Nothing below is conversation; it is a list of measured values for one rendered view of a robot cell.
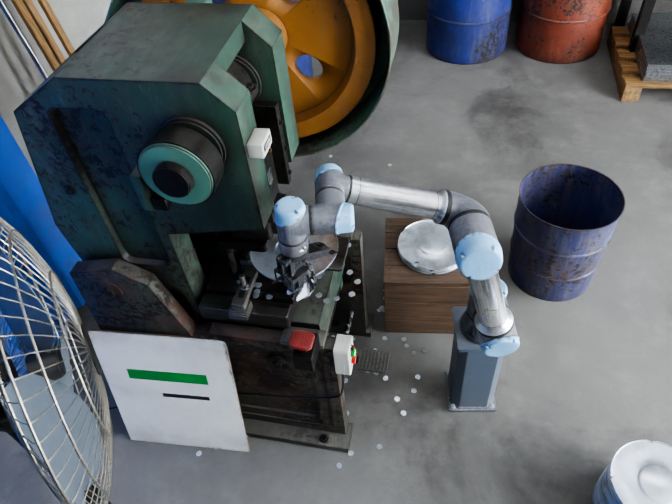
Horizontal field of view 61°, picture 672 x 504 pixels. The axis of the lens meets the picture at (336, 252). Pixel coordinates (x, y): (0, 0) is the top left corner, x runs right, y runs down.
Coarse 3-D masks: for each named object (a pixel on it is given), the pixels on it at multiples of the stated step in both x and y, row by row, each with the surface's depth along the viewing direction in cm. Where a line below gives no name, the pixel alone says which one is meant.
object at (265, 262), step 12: (276, 240) 190; (312, 240) 189; (324, 240) 188; (336, 240) 188; (252, 252) 187; (264, 252) 187; (276, 252) 186; (264, 264) 183; (276, 264) 183; (312, 264) 181; (324, 264) 181
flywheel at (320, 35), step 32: (160, 0) 168; (256, 0) 166; (288, 0) 167; (320, 0) 162; (352, 0) 156; (288, 32) 171; (320, 32) 169; (352, 32) 166; (288, 64) 179; (352, 64) 172; (320, 96) 185; (352, 96) 179; (320, 128) 190
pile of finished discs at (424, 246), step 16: (416, 224) 247; (432, 224) 246; (400, 240) 241; (416, 240) 241; (432, 240) 239; (448, 240) 239; (400, 256) 237; (416, 256) 235; (432, 256) 234; (448, 256) 233; (432, 272) 230
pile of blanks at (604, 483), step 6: (606, 468) 191; (606, 474) 188; (600, 480) 193; (606, 480) 186; (600, 486) 192; (606, 486) 186; (612, 486) 181; (594, 492) 198; (600, 492) 190; (606, 492) 185; (612, 492) 181; (594, 498) 197; (600, 498) 191; (606, 498) 188; (612, 498) 181; (618, 498) 179
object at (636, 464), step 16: (624, 448) 188; (640, 448) 187; (656, 448) 187; (624, 464) 184; (640, 464) 184; (656, 464) 183; (624, 480) 181; (640, 480) 180; (656, 480) 179; (624, 496) 177; (640, 496) 177; (656, 496) 176
